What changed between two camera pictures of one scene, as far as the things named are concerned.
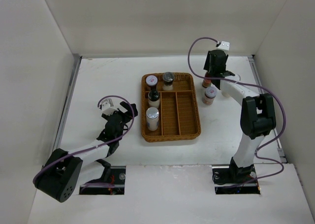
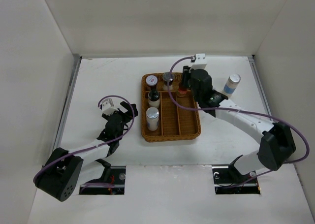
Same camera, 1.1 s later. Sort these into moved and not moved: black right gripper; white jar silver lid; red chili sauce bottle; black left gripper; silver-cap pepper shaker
Moved: black right gripper; red chili sauce bottle
Not moved: white jar silver lid; black left gripper; silver-cap pepper shaker
